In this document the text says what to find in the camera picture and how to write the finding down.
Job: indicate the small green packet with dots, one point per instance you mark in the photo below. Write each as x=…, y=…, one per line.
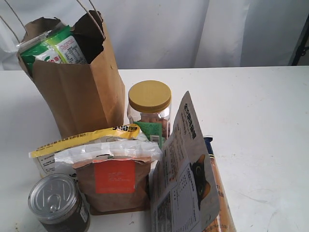
x=153, y=131

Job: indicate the yellow-edged white packet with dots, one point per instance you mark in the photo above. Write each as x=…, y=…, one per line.
x=62, y=145

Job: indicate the brown pouch with orange label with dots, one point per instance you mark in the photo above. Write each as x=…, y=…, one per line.
x=113, y=176

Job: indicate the brown paper bag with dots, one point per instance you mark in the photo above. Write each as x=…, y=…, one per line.
x=81, y=97

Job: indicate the white curtain backdrop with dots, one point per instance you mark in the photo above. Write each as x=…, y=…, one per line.
x=154, y=34

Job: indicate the grey cat food pouch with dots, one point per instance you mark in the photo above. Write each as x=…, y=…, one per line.
x=184, y=196

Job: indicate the orange noodle packet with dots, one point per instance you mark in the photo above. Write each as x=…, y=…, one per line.
x=224, y=221

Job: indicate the clear jar with yellow lid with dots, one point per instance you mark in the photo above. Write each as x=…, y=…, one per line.
x=150, y=101

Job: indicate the green snack packet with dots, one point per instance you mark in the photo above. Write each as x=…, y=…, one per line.
x=56, y=46

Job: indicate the dark metal stand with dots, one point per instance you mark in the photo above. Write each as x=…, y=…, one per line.
x=301, y=47

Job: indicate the dark jar with metal lid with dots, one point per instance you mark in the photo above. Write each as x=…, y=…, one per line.
x=58, y=205

